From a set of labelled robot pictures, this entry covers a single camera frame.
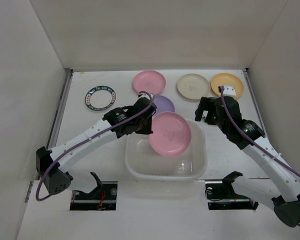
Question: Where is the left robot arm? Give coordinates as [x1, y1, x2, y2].
[35, 91, 157, 202]

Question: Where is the right aluminium rail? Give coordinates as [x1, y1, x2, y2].
[242, 68, 268, 137]

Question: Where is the purple plate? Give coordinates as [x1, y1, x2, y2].
[153, 95, 175, 117]

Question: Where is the left aluminium rail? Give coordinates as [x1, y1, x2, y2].
[45, 68, 74, 150]

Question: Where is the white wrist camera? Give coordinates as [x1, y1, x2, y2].
[138, 91, 155, 101]
[218, 85, 237, 98]

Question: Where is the cream plate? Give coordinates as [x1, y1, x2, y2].
[176, 73, 211, 101]

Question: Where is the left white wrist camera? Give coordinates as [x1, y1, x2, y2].
[138, 91, 155, 101]

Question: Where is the white plate green rim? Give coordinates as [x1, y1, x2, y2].
[84, 85, 117, 112]

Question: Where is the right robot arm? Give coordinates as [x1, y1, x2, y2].
[195, 96, 300, 228]

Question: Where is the orange plate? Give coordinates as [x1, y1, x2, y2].
[210, 73, 244, 100]

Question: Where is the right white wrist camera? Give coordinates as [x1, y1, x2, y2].
[218, 85, 237, 98]

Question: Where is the pink plate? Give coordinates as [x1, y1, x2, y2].
[148, 111, 192, 157]
[132, 70, 166, 95]

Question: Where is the aluminium rail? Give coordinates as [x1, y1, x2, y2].
[242, 68, 268, 137]
[45, 68, 74, 150]

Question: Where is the white plastic bin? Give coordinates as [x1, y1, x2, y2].
[125, 119, 208, 181]

